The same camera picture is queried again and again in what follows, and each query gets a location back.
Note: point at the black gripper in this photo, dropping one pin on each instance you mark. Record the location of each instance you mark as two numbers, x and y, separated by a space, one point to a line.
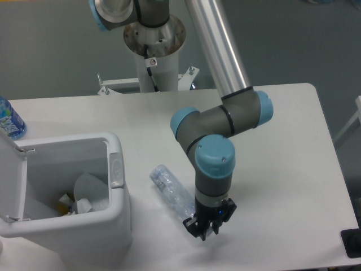
204 215

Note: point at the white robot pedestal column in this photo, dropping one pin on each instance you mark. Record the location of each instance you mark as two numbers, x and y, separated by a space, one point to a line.
156 53

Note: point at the blue labelled water bottle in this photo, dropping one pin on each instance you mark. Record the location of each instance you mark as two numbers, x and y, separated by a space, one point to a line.
11 122

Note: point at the white pedestal base frame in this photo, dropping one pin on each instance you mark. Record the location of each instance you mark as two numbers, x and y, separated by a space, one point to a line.
121 84

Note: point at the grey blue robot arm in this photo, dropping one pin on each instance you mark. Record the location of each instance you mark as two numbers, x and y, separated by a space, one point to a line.
204 136

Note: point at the black clamp at table edge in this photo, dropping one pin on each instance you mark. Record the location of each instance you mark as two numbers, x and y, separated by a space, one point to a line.
351 241

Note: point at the crushed clear plastic bottle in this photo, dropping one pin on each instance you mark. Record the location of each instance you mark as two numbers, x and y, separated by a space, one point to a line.
175 195

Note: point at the yellow white trash pieces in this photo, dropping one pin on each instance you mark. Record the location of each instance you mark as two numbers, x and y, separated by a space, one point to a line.
65 204

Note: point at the white frame at right edge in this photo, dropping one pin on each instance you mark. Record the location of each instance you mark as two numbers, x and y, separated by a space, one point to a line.
349 128

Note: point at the white plastic trash can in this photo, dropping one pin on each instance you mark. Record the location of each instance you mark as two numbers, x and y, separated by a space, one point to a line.
36 173

